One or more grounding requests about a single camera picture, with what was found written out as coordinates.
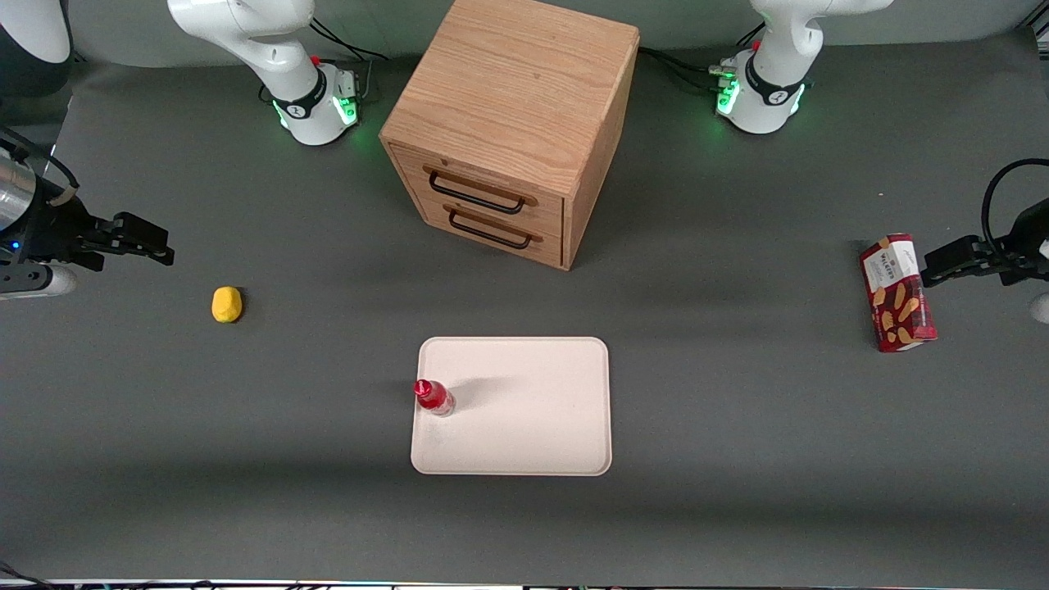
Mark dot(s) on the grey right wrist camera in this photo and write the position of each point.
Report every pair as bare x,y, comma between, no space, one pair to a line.
39,281

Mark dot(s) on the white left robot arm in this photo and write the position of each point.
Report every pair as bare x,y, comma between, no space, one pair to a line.
778,49

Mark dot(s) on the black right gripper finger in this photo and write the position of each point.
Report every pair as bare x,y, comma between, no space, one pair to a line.
98,244
141,235

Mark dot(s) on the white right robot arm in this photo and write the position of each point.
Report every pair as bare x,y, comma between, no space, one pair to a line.
287,49

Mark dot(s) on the red Walkers cookie box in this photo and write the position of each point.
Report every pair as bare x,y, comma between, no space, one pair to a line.
897,295

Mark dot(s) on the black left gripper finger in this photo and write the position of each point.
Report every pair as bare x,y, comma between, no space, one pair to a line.
952,260
1000,262

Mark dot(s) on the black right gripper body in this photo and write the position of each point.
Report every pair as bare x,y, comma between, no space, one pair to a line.
51,229

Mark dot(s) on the wooden two-drawer cabinet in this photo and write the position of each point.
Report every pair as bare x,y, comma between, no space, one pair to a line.
512,90

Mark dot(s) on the yellow lemon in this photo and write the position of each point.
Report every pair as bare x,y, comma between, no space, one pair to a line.
227,305

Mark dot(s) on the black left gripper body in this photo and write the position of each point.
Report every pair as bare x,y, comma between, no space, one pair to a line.
1026,237

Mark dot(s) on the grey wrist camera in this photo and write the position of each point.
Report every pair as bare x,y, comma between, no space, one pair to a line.
1042,308
39,281

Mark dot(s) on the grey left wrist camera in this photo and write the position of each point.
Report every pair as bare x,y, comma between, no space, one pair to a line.
1042,308

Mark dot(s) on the beige plastic tray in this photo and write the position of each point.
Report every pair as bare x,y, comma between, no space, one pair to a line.
524,418

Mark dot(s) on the small red coke bottle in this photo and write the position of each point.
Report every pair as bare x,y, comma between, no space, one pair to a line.
434,398

